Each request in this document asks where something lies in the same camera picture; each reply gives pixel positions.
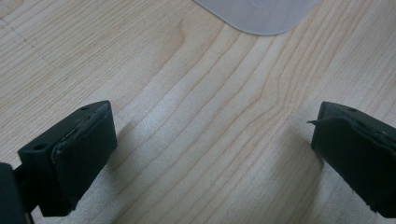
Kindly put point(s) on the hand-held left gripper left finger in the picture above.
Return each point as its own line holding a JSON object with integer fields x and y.
{"x": 77, "y": 155}

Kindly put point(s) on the clear plastic storage box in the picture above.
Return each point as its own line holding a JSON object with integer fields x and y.
{"x": 261, "y": 15}

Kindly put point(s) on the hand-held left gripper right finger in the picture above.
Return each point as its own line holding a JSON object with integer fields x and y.
{"x": 355, "y": 155}

